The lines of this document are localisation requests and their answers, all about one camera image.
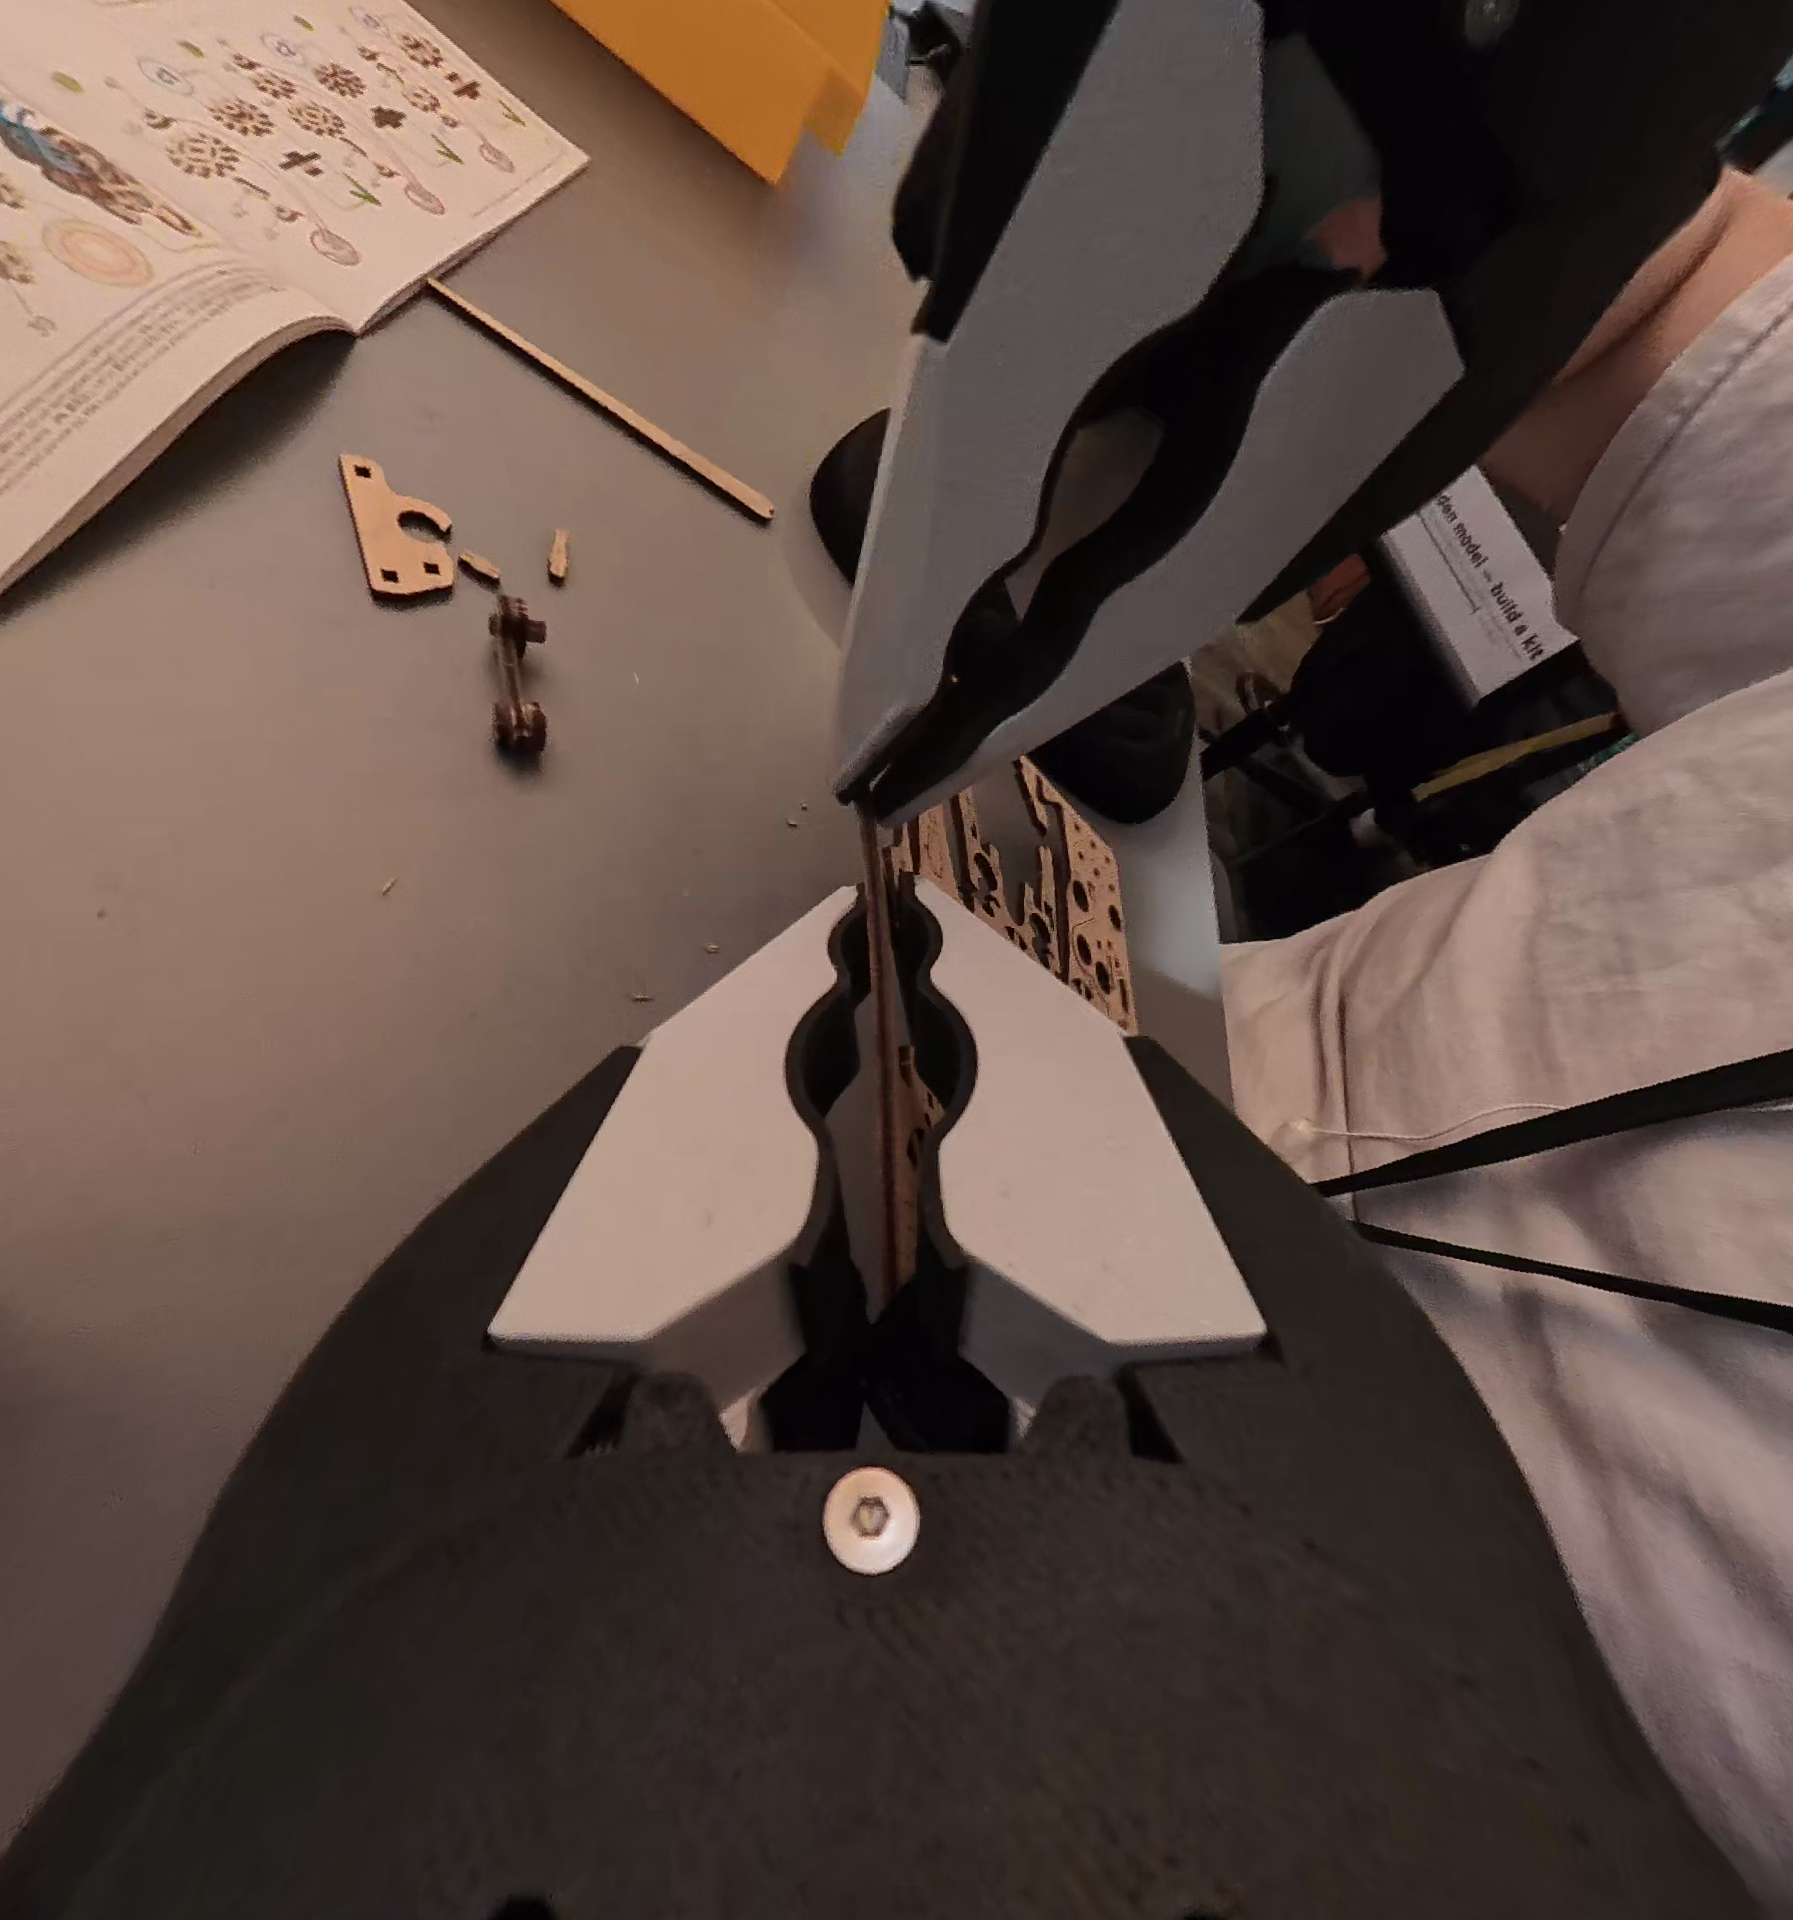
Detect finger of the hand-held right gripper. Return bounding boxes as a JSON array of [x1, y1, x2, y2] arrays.
[[866, 271, 1471, 825], [834, 0, 1294, 805]]

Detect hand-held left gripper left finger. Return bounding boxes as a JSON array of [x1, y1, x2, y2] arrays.
[[488, 885, 874, 1455]]

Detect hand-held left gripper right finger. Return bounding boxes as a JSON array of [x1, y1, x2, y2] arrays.
[[895, 882, 1270, 1448]]

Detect laser-cut plywood parts sheet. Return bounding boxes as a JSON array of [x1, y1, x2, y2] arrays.
[[887, 754, 1140, 1042], [855, 796, 945, 1321]]

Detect person's right forearm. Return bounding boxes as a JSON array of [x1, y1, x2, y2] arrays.
[[1497, 172, 1793, 520]]

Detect white printed cardboard box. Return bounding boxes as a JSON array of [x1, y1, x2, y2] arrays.
[[1373, 479, 1583, 707]]

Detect stacked yellow plastic bins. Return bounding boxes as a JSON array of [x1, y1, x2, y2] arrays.
[[550, 0, 893, 186]]

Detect small wooden linkage assembly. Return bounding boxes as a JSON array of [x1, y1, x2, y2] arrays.
[[488, 595, 552, 756]]

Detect long flat wooden strip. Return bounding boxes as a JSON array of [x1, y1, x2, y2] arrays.
[[428, 277, 777, 525]]

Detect wooden plate with square holes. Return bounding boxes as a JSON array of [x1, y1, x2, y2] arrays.
[[339, 453, 458, 606]]

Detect printed instruction booklet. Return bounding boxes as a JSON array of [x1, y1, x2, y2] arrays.
[[0, 0, 591, 650]]

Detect black neck strap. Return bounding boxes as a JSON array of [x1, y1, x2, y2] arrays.
[[1313, 1036, 1793, 1353]]

